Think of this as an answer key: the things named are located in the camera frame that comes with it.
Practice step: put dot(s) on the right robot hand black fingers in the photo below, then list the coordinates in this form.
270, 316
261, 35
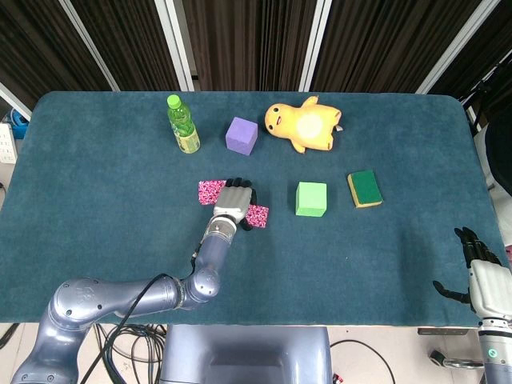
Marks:
492, 290

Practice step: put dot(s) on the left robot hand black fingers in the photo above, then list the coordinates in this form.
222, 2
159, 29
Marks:
234, 200

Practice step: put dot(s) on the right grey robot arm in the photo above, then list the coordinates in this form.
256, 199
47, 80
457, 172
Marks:
496, 356

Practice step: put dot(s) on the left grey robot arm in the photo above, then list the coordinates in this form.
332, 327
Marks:
88, 300

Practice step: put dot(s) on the purple foam cube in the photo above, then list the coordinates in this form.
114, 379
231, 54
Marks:
240, 138

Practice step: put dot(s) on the green foam cube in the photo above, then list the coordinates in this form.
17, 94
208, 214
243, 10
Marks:
311, 200

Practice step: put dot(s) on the metal caster base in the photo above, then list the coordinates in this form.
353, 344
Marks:
452, 361

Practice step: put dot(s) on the green plastic drink bottle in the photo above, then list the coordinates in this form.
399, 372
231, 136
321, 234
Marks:
185, 128

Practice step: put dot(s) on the yellow plush toy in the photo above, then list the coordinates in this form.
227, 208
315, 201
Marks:
308, 126

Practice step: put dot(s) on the teal table cloth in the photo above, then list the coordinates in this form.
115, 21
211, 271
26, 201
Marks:
320, 260

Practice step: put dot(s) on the green and yellow sponge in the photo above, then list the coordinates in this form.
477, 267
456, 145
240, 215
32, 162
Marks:
366, 188

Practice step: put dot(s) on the black office chair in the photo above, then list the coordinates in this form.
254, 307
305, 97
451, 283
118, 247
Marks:
500, 152

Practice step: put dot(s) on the grey robot torso base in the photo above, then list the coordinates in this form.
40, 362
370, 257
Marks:
244, 352

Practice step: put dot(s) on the blue object beside table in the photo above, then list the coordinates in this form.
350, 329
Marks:
18, 120

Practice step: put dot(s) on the white power strip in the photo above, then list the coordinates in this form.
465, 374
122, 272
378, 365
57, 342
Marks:
6, 144

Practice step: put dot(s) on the white frame post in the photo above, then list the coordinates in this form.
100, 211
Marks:
456, 48
14, 102
176, 44
316, 44
90, 44

